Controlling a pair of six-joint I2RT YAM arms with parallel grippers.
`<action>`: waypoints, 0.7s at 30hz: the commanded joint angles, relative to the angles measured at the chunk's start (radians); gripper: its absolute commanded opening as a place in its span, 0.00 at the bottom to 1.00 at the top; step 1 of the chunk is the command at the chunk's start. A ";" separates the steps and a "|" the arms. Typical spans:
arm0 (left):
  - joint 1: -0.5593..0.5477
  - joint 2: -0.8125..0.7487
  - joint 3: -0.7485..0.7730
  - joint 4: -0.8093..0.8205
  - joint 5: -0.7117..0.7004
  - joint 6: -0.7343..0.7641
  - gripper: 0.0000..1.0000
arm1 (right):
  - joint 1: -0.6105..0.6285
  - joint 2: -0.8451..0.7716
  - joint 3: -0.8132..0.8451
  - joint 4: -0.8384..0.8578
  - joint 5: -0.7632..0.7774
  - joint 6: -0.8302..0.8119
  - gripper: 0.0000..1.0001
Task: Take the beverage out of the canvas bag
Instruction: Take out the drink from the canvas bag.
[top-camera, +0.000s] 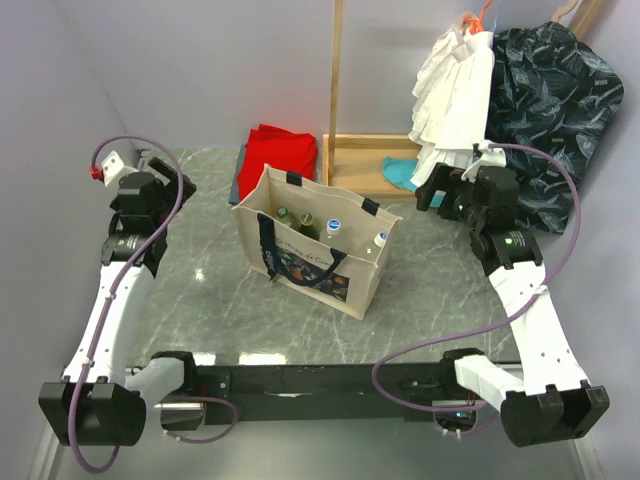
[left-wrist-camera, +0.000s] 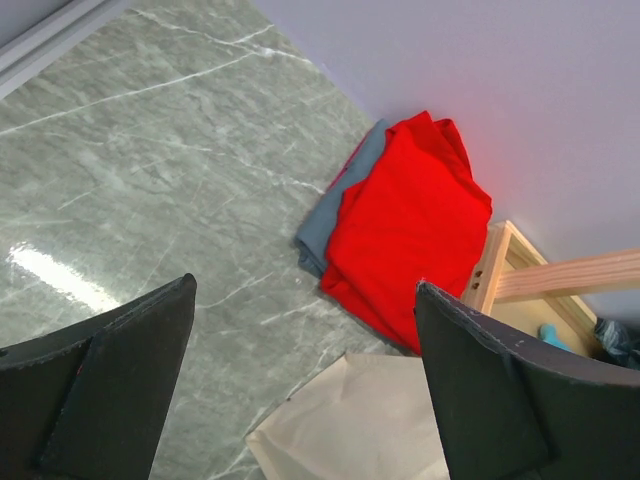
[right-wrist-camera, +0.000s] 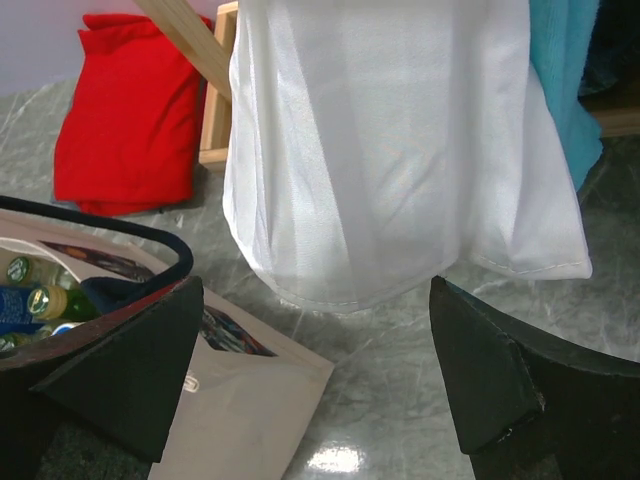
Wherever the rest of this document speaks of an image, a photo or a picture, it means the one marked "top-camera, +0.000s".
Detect clear Pocari Sweat bottle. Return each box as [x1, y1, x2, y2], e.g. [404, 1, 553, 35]
[319, 218, 348, 253]

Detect beige canvas tote bag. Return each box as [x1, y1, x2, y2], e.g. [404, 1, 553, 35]
[232, 165, 402, 320]

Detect dark green Perrier bottle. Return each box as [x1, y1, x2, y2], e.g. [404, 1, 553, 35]
[299, 212, 318, 239]

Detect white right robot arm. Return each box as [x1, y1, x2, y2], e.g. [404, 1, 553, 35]
[416, 162, 610, 447]

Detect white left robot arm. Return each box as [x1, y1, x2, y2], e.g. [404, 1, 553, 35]
[38, 153, 200, 446]

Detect teal cloth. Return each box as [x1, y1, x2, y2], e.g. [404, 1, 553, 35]
[382, 156, 429, 203]

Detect grey folded cloth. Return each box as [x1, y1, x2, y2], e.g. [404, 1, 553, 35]
[228, 143, 249, 205]

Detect white hanging shirt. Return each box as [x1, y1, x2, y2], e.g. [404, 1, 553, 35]
[408, 12, 495, 175]

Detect wooden clothes rack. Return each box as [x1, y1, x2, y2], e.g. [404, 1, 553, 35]
[322, 0, 494, 206]

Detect clear glass bottle green cap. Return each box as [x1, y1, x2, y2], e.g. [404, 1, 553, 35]
[276, 207, 295, 228]

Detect dark leaf print shirt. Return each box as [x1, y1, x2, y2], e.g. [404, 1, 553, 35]
[485, 21, 624, 234]

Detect red folded cloth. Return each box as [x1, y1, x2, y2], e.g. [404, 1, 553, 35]
[237, 124, 318, 200]

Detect orange clothes hanger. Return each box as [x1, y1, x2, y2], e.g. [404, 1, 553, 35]
[462, 0, 493, 35]

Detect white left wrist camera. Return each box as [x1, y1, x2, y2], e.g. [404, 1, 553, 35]
[89, 150, 138, 191]

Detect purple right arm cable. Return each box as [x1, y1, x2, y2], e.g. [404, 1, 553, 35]
[372, 142, 582, 415]

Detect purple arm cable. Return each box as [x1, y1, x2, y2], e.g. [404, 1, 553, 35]
[67, 135, 182, 474]
[372, 142, 582, 415]

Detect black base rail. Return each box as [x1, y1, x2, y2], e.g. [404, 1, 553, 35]
[159, 363, 501, 432]

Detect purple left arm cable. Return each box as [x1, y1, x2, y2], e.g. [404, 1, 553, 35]
[67, 135, 182, 474]

